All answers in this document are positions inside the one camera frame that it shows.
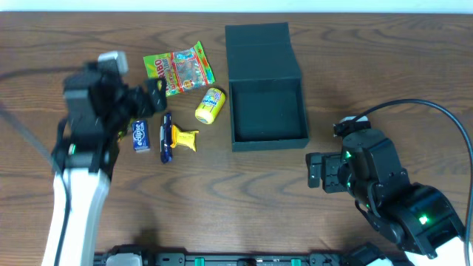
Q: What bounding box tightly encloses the yellow candy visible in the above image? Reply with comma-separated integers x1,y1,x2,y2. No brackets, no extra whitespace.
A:
171,125,199,152

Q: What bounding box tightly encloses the dark blue candy bar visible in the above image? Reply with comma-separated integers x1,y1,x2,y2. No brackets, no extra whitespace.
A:
160,112,172,164

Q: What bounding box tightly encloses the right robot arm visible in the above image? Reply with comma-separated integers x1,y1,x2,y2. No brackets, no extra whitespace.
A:
306,129,466,259

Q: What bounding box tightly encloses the black open gift box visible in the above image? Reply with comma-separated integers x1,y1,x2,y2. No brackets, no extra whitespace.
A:
225,23,309,151

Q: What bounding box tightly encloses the yellow Mentos gum bottle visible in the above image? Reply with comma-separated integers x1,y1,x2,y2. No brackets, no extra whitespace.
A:
195,88,226,124

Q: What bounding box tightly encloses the Haribo gummy candy bag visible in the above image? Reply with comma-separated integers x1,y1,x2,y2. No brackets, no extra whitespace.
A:
143,41,215,97

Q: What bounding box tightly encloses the Pretz snack box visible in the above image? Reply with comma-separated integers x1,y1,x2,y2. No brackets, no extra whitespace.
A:
118,119,135,142

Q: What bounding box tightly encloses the blue Eclipse mint tin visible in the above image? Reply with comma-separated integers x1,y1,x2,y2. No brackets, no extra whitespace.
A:
132,120,151,152

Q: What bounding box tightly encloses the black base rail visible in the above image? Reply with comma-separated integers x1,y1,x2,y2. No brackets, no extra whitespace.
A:
92,243,411,266

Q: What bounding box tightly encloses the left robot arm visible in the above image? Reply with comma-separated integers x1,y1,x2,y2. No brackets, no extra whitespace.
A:
41,69,167,265

